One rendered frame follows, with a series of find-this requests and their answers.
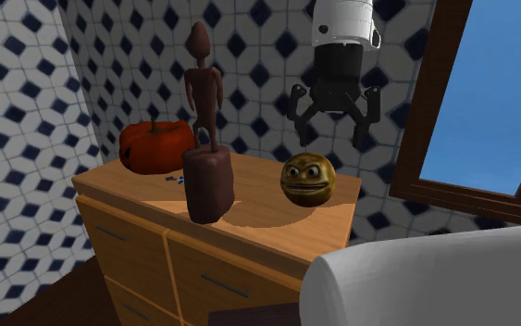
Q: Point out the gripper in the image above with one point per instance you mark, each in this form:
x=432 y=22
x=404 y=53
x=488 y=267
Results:
x=337 y=72

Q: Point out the golden grinning face ball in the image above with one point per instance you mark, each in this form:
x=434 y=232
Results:
x=308 y=179

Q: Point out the wooden chest of drawers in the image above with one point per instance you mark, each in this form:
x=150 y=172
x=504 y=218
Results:
x=269 y=232

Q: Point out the brown wooden figure statue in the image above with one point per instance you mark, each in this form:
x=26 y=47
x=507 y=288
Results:
x=208 y=180

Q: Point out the brown framed window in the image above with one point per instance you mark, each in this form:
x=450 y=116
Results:
x=490 y=90

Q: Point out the small blue object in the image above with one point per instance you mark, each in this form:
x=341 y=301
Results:
x=176 y=179

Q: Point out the orange pumpkin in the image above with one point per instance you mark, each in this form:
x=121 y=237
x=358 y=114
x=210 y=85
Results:
x=156 y=146

